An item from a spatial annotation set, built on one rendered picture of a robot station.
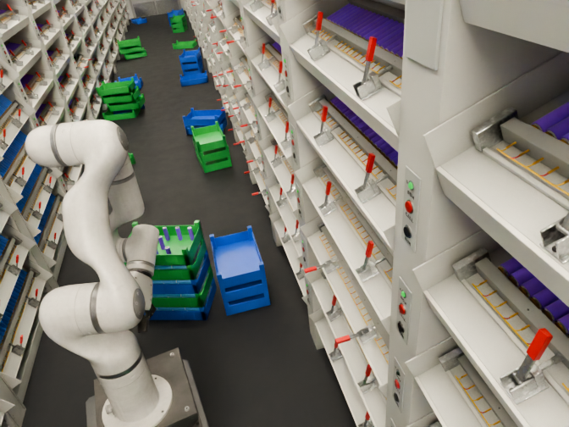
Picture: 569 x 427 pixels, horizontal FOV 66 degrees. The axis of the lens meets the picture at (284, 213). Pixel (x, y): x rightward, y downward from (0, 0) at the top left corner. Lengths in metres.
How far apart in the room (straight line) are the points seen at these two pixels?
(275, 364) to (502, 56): 1.48
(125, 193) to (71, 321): 0.40
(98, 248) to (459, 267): 0.77
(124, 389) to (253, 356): 0.72
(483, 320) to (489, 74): 0.30
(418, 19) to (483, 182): 0.19
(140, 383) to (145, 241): 0.43
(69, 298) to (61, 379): 0.99
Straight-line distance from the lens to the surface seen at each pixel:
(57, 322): 1.13
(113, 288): 1.07
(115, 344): 1.19
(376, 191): 0.85
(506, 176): 0.52
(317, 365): 1.79
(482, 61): 0.54
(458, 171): 0.54
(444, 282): 0.68
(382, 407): 1.25
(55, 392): 2.05
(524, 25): 0.44
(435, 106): 0.54
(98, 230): 1.09
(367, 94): 0.76
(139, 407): 1.31
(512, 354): 0.61
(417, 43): 0.55
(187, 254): 1.78
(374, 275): 0.97
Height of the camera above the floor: 1.43
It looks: 34 degrees down
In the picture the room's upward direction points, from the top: 7 degrees counter-clockwise
